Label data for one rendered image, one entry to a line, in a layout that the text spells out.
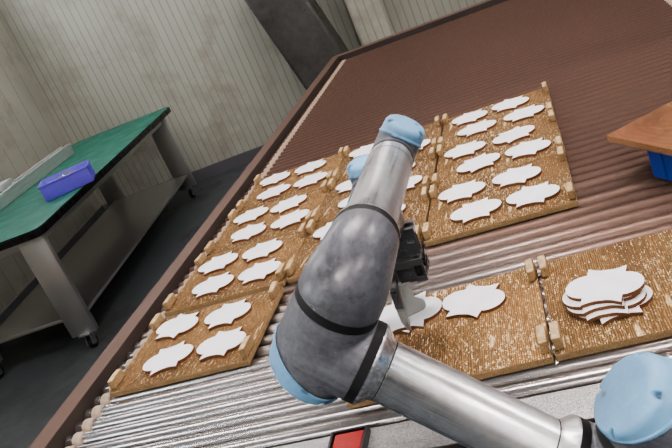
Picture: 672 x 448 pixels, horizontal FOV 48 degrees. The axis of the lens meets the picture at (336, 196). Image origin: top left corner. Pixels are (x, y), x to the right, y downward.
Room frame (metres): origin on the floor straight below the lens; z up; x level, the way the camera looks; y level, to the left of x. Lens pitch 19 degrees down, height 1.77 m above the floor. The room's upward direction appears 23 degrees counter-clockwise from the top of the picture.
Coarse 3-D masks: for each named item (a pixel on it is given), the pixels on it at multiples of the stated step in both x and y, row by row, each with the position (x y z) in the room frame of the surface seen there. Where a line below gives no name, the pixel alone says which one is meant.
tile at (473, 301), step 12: (468, 288) 1.50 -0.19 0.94; (480, 288) 1.48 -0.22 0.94; (492, 288) 1.46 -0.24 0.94; (444, 300) 1.49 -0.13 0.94; (456, 300) 1.47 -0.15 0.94; (468, 300) 1.45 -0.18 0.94; (480, 300) 1.43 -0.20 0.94; (492, 300) 1.41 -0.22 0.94; (504, 300) 1.40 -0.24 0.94; (456, 312) 1.42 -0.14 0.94; (468, 312) 1.40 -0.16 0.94; (480, 312) 1.39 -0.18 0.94
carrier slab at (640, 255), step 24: (648, 240) 1.40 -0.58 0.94; (552, 264) 1.47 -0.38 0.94; (576, 264) 1.43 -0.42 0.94; (600, 264) 1.39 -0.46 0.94; (624, 264) 1.35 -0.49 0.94; (648, 264) 1.31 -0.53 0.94; (552, 288) 1.37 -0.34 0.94; (552, 312) 1.29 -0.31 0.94; (648, 312) 1.17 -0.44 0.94; (576, 336) 1.19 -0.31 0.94; (600, 336) 1.16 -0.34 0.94; (624, 336) 1.13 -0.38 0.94; (648, 336) 1.11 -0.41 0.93
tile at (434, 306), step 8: (416, 296) 1.43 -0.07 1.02; (424, 296) 1.41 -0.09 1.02; (392, 304) 1.43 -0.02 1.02; (432, 304) 1.37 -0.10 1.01; (440, 304) 1.36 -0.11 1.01; (384, 312) 1.41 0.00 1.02; (392, 312) 1.40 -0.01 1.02; (424, 312) 1.36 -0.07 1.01; (432, 312) 1.35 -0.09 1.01; (440, 312) 1.35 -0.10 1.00; (384, 320) 1.39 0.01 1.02; (392, 320) 1.37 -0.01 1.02; (400, 320) 1.36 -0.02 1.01; (416, 320) 1.34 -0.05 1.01; (424, 320) 1.34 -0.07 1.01; (392, 328) 1.35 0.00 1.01; (400, 328) 1.34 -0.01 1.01; (416, 328) 1.33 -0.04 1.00
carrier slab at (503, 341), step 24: (456, 288) 1.54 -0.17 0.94; (504, 288) 1.45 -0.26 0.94; (528, 288) 1.41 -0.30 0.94; (504, 312) 1.36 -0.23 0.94; (528, 312) 1.33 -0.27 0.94; (408, 336) 1.43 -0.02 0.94; (432, 336) 1.39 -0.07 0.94; (456, 336) 1.35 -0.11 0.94; (480, 336) 1.31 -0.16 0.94; (504, 336) 1.28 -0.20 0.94; (528, 336) 1.25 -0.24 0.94; (456, 360) 1.27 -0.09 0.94; (480, 360) 1.24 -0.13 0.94; (504, 360) 1.21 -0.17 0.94; (528, 360) 1.18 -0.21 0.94; (552, 360) 1.16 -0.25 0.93
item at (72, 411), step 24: (312, 96) 4.44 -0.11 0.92; (288, 120) 3.95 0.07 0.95; (264, 144) 3.64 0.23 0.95; (240, 192) 3.06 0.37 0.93; (216, 216) 2.81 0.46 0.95; (192, 240) 2.64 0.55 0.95; (192, 264) 2.49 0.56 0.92; (168, 288) 2.30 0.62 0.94; (144, 312) 2.15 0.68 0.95; (120, 336) 2.05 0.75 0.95; (120, 360) 1.95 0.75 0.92; (96, 384) 1.83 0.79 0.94; (72, 408) 1.72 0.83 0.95; (48, 432) 1.65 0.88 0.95; (72, 432) 1.68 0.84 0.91
